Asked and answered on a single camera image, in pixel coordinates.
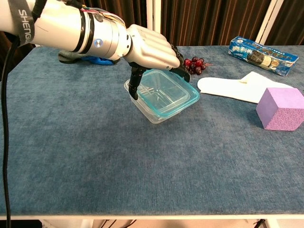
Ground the blue table cover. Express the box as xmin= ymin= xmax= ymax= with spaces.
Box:
xmin=0 ymin=45 xmax=304 ymax=217

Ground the blue cookie package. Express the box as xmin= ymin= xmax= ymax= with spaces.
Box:
xmin=228 ymin=36 xmax=299 ymax=76

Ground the bunch of red grapes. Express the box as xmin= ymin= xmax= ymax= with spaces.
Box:
xmin=182 ymin=56 xmax=212 ymax=76

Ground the blue plastic object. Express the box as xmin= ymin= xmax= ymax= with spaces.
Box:
xmin=82 ymin=56 xmax=120 ymax=67

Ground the teal container lid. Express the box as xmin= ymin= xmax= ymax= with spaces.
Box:
xmin=136 ymin=68 xmax=200 ymax=119

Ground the white slipper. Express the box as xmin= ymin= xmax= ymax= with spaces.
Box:
xmin=197 ymin=71 xmax=295 ymax=104

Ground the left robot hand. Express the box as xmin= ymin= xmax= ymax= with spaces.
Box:
xmin=123 ymin=23 xmax=192 ymax=100

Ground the purple foam cube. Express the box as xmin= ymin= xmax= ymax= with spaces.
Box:
xmin=256 ymin=87 xmax=304 ymax=131

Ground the grey cloth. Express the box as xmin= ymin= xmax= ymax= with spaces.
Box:
xmin=58 ymin=49 xmax=95 ymax=64

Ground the black printed strap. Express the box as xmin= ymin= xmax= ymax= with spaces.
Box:
xmin=8 ymin=0 xmax=36 ymax=46

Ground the white partition post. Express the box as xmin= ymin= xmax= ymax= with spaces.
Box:
xmin=255 ymin=0 xmax=284 ymax=46
xmin=146 ymin=0 xmax=162 ymax=46

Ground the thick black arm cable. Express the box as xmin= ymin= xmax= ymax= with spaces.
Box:
xmin=0 ymin=38 xmax=21 ymax=228

